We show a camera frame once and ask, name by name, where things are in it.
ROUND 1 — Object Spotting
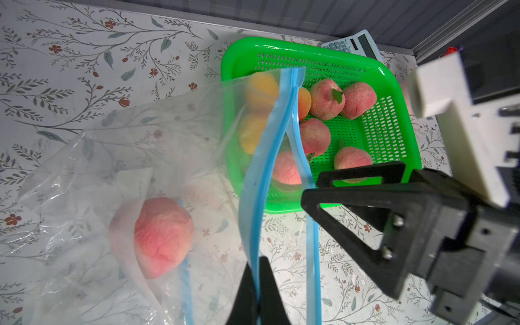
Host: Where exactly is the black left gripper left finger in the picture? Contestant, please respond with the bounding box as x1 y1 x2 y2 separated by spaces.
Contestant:
226 264 259 325

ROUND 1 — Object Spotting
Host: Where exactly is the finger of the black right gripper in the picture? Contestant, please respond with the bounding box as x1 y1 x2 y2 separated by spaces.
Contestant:
316 161 406 188

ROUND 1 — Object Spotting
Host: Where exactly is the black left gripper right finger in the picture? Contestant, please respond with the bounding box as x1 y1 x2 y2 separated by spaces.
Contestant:
259 257 291 325

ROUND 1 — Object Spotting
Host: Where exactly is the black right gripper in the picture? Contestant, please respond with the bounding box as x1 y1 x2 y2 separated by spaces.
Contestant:
301 168 519 324

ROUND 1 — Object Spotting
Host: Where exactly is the pink peach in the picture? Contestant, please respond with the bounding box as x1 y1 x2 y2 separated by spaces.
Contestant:
299 119 331 157
334 147 373 170
272 150 302 186
341 82 377 120
109 197 194 280
310 79 345 121

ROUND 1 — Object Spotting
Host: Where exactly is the red yellow peach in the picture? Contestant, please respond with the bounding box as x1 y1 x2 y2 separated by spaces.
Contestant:
298 87 312 122

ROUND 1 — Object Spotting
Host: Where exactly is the clear zip-top bag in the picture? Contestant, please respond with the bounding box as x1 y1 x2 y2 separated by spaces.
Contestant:
14 68 322 324

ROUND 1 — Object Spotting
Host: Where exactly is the green plastic basket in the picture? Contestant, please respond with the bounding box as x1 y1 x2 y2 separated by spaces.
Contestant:
220 36 423 215

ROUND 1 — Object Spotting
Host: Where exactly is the light blue calculator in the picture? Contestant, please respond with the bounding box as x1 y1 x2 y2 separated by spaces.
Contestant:
320 29 383 63

